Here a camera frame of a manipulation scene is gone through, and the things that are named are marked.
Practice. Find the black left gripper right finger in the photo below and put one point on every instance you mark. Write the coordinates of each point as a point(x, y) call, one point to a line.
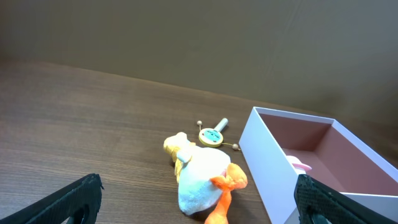
point(317, 203)

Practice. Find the wooden rattle drum toy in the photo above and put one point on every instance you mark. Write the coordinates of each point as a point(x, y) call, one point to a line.
point(212, 137)

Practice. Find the pink hat doll figure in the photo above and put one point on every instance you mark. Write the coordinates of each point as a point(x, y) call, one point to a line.
point(299, 167)

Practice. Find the white box pink interior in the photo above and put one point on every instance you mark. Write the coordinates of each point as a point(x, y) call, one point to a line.
point(337, 158)

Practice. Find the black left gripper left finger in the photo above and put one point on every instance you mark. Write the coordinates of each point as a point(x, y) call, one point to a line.
point(78, 202)

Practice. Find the white plush duck toy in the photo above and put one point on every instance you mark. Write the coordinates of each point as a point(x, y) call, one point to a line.
point(205, 176)

